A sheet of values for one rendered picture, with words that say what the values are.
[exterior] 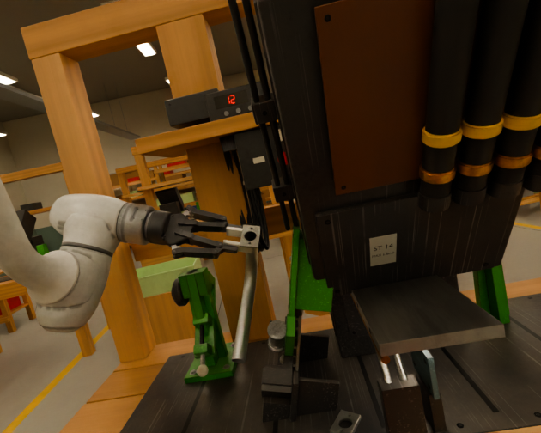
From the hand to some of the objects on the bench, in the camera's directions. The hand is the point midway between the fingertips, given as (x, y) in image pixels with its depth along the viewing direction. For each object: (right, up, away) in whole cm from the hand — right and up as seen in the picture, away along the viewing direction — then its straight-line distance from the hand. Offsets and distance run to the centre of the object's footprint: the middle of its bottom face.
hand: (240, 240), depth 74 cm
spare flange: (+21, -33, -14) cm, 42 cm away
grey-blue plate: (+36, -30, -15) cm, 49 cm away
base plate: (+28, -32, +2) cm, 42 cm away
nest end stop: (+8, -33, -8) cm, 35 cm away
